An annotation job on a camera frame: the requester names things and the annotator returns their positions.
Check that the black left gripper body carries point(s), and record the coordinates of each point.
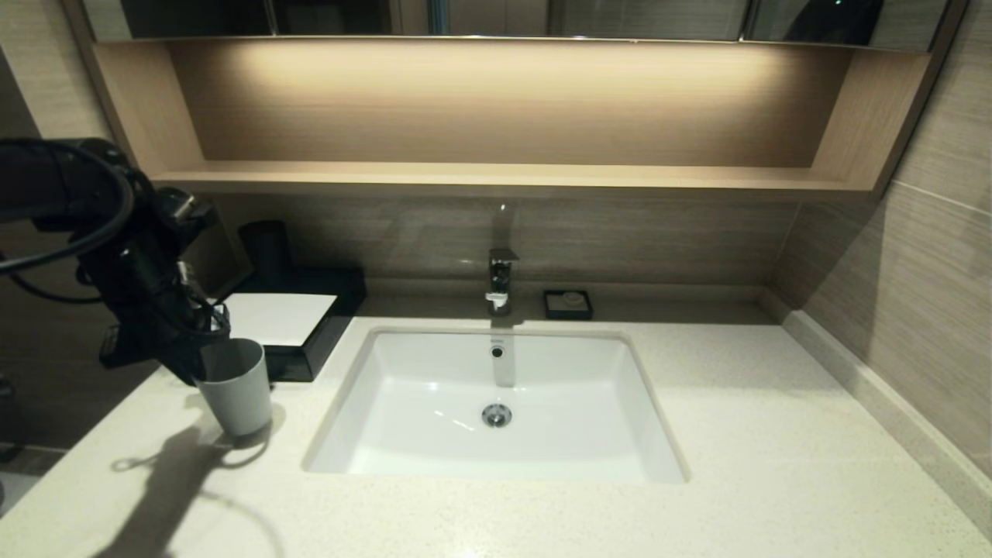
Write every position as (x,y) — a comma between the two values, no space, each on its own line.
(159,337)

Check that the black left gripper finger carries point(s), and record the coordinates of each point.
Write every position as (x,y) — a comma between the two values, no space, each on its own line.
(184,370)

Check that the grey tumbler cup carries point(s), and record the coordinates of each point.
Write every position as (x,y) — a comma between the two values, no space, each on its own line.
(236,395)

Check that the black box drawer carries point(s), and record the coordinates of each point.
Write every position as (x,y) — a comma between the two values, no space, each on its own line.
(291,366)

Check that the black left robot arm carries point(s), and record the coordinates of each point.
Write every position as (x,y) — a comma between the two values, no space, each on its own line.
(101,232)

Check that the black tray box white lid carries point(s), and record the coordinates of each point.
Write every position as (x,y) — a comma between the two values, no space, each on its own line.
(310,325)

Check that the black cylindrical cup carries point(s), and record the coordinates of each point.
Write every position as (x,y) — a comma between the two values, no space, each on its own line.
(266,248)

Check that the white ceramic sink basin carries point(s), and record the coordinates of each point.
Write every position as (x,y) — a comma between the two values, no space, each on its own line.
(418,418)

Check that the chrome sink drain stopper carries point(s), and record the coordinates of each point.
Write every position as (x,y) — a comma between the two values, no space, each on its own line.
(497,415)

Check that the chrome sink faucet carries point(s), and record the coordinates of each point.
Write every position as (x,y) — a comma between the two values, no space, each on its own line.
(501,279)

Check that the black soap dish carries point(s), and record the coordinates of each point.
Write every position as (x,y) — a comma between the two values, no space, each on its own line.
(552,310)

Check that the beige soap bar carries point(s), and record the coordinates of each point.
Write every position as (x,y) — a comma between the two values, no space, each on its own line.
(573,298)

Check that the mirror cabinet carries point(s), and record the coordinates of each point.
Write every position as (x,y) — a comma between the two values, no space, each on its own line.
(620,19)

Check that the beige stone backsplash strip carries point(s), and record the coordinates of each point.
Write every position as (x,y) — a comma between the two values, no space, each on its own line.
(876,403)

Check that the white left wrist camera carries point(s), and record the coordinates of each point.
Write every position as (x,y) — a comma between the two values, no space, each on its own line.
(186,275)

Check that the wooden wall shelf niche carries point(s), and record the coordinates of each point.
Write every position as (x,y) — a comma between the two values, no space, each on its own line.
(496,178)

